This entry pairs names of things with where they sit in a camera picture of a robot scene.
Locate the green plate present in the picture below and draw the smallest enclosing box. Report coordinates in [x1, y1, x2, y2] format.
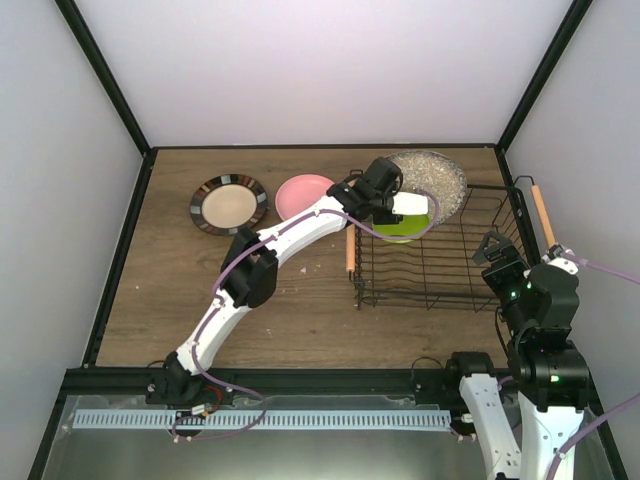
[372, 214, 430, 244]

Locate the right wooden rack handle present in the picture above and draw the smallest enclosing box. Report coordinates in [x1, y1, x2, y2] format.
[531, 184, 557, 248]

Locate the black wire dish rack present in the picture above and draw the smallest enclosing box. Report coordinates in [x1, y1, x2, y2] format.
[349, 184, 539, 313]

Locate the pink plate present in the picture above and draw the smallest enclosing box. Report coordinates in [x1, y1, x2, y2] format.
[275, 174, 334, 221]

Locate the black cage frame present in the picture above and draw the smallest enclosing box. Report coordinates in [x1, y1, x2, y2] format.
[27, 0, 631, 480]

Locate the white slotted cable duct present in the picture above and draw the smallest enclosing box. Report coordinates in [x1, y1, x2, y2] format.
[72, 409, 451, 432]

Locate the glossy black plate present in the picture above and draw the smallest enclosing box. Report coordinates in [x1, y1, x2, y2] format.
[189, 174, 269, 236]

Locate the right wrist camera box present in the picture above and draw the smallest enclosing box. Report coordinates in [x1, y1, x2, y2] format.
[541, 243, 579, 275]

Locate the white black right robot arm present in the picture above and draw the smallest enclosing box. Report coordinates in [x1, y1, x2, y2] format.
[444, 231, 591, 479]

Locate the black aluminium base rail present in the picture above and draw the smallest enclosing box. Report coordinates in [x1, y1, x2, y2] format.
[59, 367, 596, 406]

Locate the wooden rack handle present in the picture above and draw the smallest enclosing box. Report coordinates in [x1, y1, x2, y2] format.
[345, 225, 357, 273]
[531, 184, 557, 248]

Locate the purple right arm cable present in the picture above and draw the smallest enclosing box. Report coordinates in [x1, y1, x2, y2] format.
[547, 252, 640, 480]

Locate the speckled grey large plate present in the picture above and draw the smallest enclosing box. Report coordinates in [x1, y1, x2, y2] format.
[387, 150, 467, 225]

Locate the left wooden rack handle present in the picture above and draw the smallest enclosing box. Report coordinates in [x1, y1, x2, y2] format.
[345, 225, 357, 273]

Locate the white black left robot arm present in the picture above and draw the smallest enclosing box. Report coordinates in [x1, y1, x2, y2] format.
[164, 157, 402, 404]

